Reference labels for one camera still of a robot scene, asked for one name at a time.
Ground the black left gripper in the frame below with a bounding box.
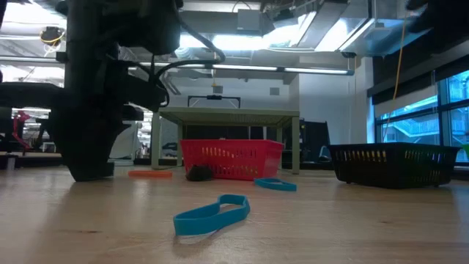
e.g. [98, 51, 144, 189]
[0, 43, 169, 183]

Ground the black plastic basket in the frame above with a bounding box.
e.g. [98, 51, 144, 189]
[327, 142, 462, 190]

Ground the red plastic basket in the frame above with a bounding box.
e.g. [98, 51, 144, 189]
[179, 138, 286, 182]

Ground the red metal stand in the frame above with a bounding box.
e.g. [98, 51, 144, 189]
[10, 109, 33, 150]

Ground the black ceiling device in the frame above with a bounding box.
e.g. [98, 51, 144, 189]
[39, 26, 67, 58]

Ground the orange rubber band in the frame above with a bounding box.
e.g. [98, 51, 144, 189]
[127, 169, 174, 180]

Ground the long ceiling light bar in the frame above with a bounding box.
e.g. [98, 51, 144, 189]
[0, 54, 355, 77]

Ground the wide black rubber band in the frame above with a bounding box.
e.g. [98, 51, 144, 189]
[185, 164, 216, 183]

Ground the pale green perforated metal shelf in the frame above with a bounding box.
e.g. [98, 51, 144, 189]
[150, 106, 301, 176]

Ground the yellow hanging cable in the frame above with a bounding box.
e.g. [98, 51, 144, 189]
[380, 18, 408, 144]

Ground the black camera rig frame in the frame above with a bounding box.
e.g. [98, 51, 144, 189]
[187, 94, 242, 109]

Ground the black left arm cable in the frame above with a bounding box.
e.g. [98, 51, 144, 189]
[148, 16, 227, 108]

